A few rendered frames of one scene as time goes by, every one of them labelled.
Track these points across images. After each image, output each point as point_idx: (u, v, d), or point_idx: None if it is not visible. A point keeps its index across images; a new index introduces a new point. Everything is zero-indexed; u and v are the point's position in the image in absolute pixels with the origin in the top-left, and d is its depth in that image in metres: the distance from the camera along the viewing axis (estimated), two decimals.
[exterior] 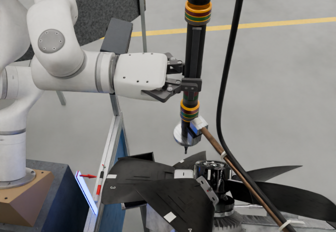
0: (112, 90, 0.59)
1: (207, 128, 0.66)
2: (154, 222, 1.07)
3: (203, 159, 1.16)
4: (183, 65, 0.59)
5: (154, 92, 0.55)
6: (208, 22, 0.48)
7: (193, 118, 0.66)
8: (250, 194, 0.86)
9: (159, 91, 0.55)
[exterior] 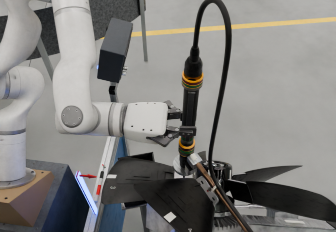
0: (121, 134, 0.71)
1: (201, 163, 0.77)
2: (154, 222, 1.07)
3: (203, 159, 1.16)
4: (181, 114, 0.71)
5: (157, 138, 0.67)
6: (200, 88, 0.60)
7: (190, 154, 0.78)
8: (250, 194, 0.86)
9: (161, 137, 0.67)
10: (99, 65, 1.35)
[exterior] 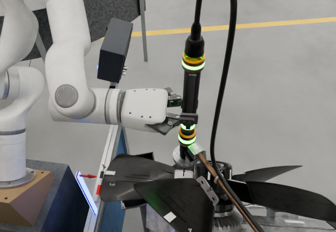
0: (119, 122, 0.68)
1: (203, 153, 0.73)
2: (154, 222, 1.07)
3: None
4: (181, 101, 0.67)
5: (156, 125, 0.63)
6: (202, 69, 0.56)
7: (190, 144, 0.74)
8: (250, 194, 0.86)
9: (160, 125, 0.63)
10: (99, 65, 1.35)
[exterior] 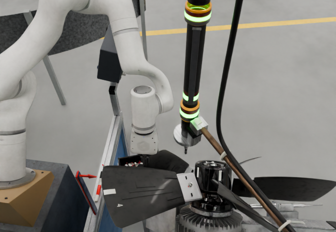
0: (150, 130, 1.04)
1: (207, 128, 0.66)
2: (154, 222, 1.07)
3: (241, 163, 1.11)
4: (145, 153, 1.15)
5: None
6: (208, 22, 0.48)
7: (193, 118, 0.66)
8: None
9: None
10: (99, 65, 1.35)
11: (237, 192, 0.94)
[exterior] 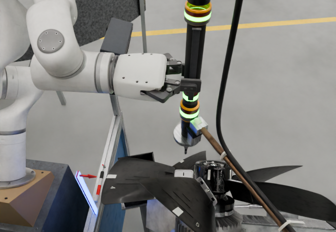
0: (111, 90, 0.60)
1: (207, 128, 0.66)
2: (154, 222, 1.07)
3: (268, 169, 1.01)
4: (182, 66, 0.59)
5: (154, 92, 0.55)
6: (208, 22, 0.48)
7: (193, 118, 0.66)
8: None
9: (158, 92, 0.55)
10: None
11: (237, 196, 0.90)
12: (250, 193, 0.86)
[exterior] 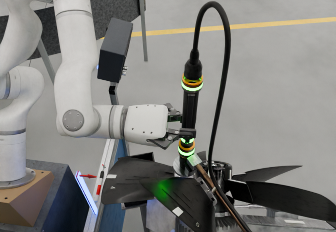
0: (122, 136, 0.72)
1: (201, 164, 0.78)
2: (154, 222, 1.07)
3: (268, 169, 1.01)
4: (180, 116, 0.72)
5: (157, 140, 0.68)
6: (200, 90, 0.60)
7: (190, 155, 0.78)
8: None
9: (161, 140, 0.68)
10: (99, 65, 1.35)
11: (237, 196, 0.90)
12: (250, 193, 0.86)
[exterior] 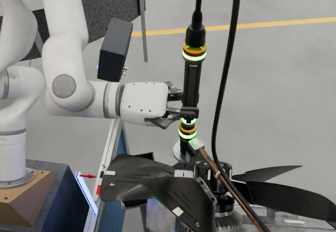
0: (118, 116, 0.66)
1: (204, 148, 0.72)
2: (154, 222, 1.07)
3: (268, 169, 1.01)
4: (182, 94, 0.66)
5: (156, 119, 0.62)
6: (203, 60, 0.54)
7: (191, 138, 0.72)
8: None
9: (160, 119, 0.62)
10: (99, 65, 1.35)
11: None
12: (250, 193, 0.86)
